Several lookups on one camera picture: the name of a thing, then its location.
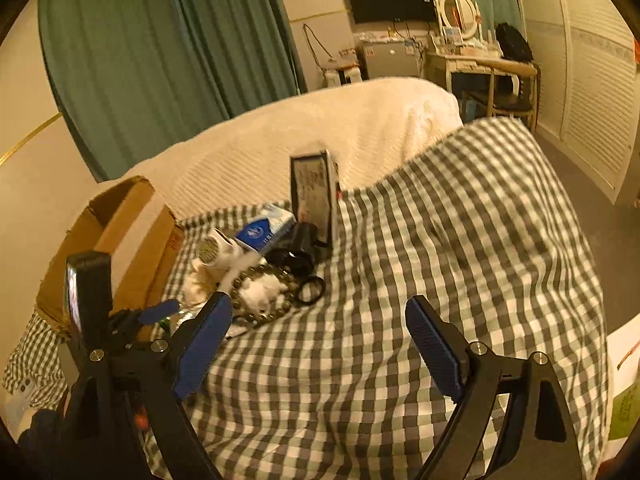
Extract black white printed packet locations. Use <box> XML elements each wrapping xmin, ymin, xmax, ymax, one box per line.
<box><xmin>290</xmin><ymin>149</ymin><xmax>342</xmax><ymax>261</ymax></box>

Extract black bag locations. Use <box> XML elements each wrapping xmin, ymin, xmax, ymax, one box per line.
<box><xmin>495</xmin><ymin>22</ymin><xmax>534</xmax><ymax>61</ymax></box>

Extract small grey fridge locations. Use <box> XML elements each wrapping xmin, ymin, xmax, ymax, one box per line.
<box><xmin>357</xmin><ymin>39</ymin><xmax>424</xmax><ymax>82</ymax></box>

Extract cream dressing table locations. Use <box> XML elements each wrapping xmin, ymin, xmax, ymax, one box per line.
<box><xmin>425</xmin><ymin>50</ymin><xmax>538</xmax><ymax>111</ymax></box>

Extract cream quilted blanket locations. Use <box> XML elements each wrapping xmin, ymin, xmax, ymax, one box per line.
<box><xmin>107</xmin><ymin>76</ymin><xmax>463</xmax><ymax>221</ymax></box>

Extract dark blue cloth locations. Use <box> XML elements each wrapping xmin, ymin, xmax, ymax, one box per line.
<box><xmin>20</xmin><ymin>407</ymin><xmax>68</xmax><ymax>467</ymax></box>

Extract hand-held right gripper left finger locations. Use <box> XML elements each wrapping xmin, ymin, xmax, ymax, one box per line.
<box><xmin>60</xmin><ymin>291</ymin><xmax>236</xmax><ymax>480</ymax></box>

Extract black flat screen monitor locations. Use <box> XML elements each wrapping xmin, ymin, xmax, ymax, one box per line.
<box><xmin>345</xmin><ymin>0</ymin><xmax>437</xmax><ymax>25</ymax></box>

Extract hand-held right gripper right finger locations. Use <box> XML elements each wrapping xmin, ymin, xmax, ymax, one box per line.
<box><xmin>404</xmin><ymin>295</ymin><xmax>586</xmax><ymax>480</ymax></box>

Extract blue white tissue pack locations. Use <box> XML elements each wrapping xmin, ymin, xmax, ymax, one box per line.
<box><xmin>235</xmin><ymin>203</ymin><xmax>297</xmax><ymax>256</ymax></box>

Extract group of cosmetic bottles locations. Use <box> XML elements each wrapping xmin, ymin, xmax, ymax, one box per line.
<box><xmin>429</xmin><ymin>25</ymin><xmax>504</xmax><ymax>59</ymax></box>

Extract green paper sheet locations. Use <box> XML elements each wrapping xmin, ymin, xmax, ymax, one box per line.
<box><xmin>607</xmin><ymin>389</ymin><xmax>639</xmax><ymax>442</ymax></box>

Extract white oval vanity mirror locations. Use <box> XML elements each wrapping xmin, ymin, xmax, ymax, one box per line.
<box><xmin>439</xmin><ymin>0</ymin><xmax>479</xmax><ymax>42</ymax></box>

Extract white cup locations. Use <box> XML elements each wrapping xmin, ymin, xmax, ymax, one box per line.
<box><xmin>197</xmin><ymin>227</ymin><xmax>261</xmax><ymax>274</ymax></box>

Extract white stool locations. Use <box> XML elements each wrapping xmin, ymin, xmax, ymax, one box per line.
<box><xmin>322</xmin><ymin>57</ymin><xmax>364</xmax><ymax>92</ymax></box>

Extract black crumpled pouch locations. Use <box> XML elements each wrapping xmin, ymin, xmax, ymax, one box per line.
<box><xmin>265</xmin><ymin>222</ymin><xmax>322</xmax><ymax>279</ymax></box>

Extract white louvered wardrobe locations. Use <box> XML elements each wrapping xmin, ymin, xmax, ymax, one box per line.
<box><xmin>510</xmin><ymin>0</ymin><xmax>640</xmax><ymax>206</ymax></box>

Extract brown cardboard box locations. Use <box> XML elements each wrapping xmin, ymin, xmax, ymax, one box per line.
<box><xmin>36</xmin><ymin>176</ymin><xmax>185</xmax><ymax>333</ymax></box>

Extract white fluffy plush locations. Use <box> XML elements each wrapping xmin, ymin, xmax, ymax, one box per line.
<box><xmin>182</xmin><ymin>255</ymin><xmax>287</xmax><ymax>312</ymax></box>

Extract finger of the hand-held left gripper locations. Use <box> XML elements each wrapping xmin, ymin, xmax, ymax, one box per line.
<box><xmin>109</xmin><ymin>299</ymin><xmax>181</xmax><ymax>346</ymax></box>

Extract black wall cable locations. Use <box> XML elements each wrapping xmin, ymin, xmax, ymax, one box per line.
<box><xmin>302</xmin><ymin>24</ymin><xmax>332</xmax><ymax>69</ymax></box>

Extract silver foil packet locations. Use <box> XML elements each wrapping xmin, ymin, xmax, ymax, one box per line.
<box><xmin>150</xmin><ymin>307</ymin><xmax>207</xmax><ymax>342</ymax></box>

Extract brown bead bracelet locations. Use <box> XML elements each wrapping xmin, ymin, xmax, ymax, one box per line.
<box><xmin>220</xmin><ymin>266</ymin><xmax>307</xmax><ymax>328</ymax></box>

